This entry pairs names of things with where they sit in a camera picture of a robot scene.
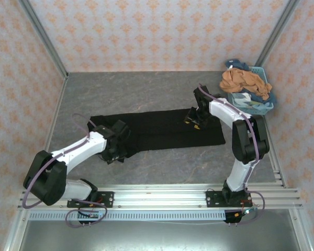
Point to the black floral print t-shirt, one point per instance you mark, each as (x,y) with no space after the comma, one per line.
(162,130)

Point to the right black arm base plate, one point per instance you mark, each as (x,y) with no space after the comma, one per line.
(214,198)

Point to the small circuit board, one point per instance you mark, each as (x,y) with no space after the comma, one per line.
(248,211)
(90,215)

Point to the aluminium corner post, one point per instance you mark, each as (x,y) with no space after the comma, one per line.
(44,39)
(277,31)

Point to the right aluminium corner post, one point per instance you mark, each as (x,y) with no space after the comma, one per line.
(277,31)

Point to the left aluminium side rail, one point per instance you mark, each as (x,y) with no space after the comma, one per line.
(58,104)

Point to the aluminium mounting rail beam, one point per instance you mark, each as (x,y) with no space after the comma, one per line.
(159,196)

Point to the light blue laundry basket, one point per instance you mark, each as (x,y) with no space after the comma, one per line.
(260,70)

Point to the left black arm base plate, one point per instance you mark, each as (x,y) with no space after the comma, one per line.
(106,198)

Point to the right small circuit board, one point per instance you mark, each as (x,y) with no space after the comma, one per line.
(248,211)

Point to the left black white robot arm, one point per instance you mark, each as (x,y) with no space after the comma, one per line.
(81,151)

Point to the left aluminium corner post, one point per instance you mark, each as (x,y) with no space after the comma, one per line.
(44,39)

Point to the orange t-shirt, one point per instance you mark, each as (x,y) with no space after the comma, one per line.
(246,81)

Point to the left small circuit board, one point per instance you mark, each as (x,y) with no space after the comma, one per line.
(90,215)

